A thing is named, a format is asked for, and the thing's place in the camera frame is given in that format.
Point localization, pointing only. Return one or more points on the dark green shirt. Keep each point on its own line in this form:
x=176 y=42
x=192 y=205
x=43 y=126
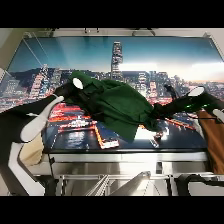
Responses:
x=123 y=106

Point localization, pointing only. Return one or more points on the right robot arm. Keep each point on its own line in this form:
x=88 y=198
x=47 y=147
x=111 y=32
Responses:
x=181 y=101

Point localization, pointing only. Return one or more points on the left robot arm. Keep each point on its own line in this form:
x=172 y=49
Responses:
x=20 y=123

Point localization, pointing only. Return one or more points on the beige garment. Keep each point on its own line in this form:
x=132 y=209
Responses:
x=31 y=152

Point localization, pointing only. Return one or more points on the brown garment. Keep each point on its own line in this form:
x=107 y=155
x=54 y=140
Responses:
x=215 y=146

